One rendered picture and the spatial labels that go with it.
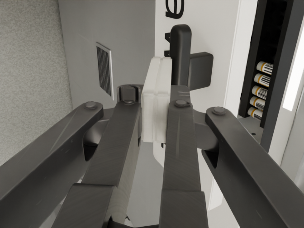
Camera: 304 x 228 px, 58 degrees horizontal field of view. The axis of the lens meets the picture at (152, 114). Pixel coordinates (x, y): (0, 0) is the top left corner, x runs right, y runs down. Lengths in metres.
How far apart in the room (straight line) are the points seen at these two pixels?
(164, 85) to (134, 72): 0.37
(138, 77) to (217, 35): 0.31
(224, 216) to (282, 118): 0.15
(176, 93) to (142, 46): 0.32
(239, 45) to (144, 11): 0.27
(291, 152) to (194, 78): 0.12
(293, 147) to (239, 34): 0.12
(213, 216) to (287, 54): 0.23
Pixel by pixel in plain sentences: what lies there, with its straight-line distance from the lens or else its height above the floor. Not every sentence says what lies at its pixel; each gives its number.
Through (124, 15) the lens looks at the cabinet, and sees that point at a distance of 0.53.
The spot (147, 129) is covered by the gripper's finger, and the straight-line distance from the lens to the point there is 0.15.
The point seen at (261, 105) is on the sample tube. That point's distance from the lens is 0.34.
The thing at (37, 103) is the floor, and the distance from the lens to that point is 1.17.
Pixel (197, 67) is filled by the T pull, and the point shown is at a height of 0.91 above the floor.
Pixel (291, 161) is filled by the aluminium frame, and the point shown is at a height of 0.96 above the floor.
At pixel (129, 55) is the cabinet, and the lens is 0.53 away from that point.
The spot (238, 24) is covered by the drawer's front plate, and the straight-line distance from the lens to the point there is 0.21.
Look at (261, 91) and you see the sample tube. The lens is 0.33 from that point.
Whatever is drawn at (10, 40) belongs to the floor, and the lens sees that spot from 1.09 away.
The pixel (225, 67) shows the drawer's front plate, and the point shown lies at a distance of 0.22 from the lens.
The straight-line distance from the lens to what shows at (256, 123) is 0.40.
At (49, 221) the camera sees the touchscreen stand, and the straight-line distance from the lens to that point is 1.33.
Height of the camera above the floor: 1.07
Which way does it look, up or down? 50 degrees down
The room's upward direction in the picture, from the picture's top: 129 degrees clockwise
